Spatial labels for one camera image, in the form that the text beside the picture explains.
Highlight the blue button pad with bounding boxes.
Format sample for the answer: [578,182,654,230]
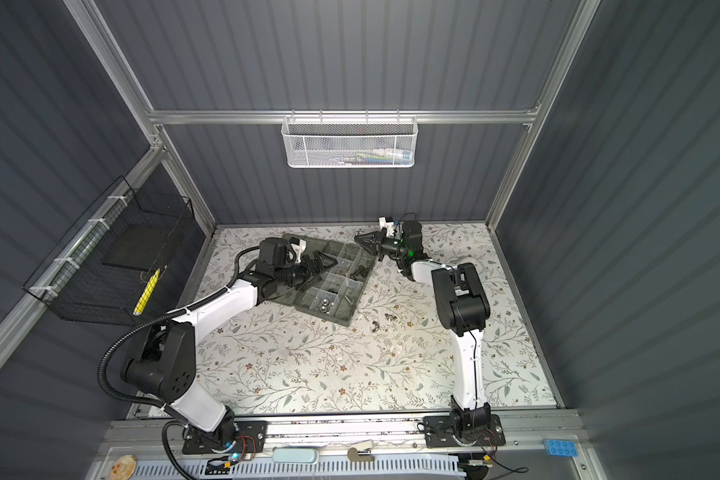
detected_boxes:
[543,439,578,458]

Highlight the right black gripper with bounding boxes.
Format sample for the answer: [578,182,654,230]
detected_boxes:
[357,232,410,265]

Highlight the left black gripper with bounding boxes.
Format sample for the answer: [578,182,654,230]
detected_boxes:
[275,251,337,292]

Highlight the pens in white basket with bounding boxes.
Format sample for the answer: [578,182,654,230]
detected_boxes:
[331,148,414,167]

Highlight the black corrugated cable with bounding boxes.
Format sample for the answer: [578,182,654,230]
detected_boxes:
[98,245,265,480]

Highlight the round wooden disc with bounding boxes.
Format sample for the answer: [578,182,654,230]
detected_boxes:
[108,455,137,480]

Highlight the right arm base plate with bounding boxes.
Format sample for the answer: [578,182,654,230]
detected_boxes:
[417,414,506,449]

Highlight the clear divided organizer box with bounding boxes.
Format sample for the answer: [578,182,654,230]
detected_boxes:
[271,233,376,327]

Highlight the white wire mesh basket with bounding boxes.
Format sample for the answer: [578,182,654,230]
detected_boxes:
[281,118,419,169]

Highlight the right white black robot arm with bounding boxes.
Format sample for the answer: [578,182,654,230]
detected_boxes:
[354,217,492,440]

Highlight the light teal flat box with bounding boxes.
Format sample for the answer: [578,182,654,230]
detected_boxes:
[272,447,319,465]

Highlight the black wire wall basket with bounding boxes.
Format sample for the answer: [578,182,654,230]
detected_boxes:
[24,183,196,326]

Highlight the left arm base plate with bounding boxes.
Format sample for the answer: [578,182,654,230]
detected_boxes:
[181,421,269,455]

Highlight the yellow marker pen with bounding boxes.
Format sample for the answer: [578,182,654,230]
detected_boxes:
[132,269,161,317]

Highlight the floral table mat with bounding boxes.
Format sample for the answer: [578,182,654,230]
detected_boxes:
[196,223,556,415]

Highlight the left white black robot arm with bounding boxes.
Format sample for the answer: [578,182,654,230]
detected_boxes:
[121,237,338,442]

